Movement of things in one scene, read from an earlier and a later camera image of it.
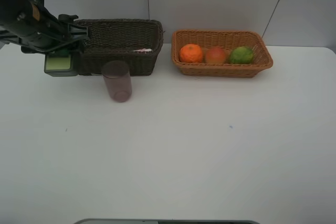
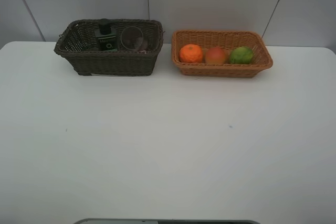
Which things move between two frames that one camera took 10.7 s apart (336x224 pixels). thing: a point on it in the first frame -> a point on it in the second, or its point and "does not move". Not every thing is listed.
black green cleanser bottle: (62, 63) -> (106, 40)
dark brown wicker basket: (137, 42) does not move
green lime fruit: (241, 55) does not move
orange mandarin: (190, 53) does not move
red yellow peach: (215, 55) does not move
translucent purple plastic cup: (117, 75) -> (132, 38)
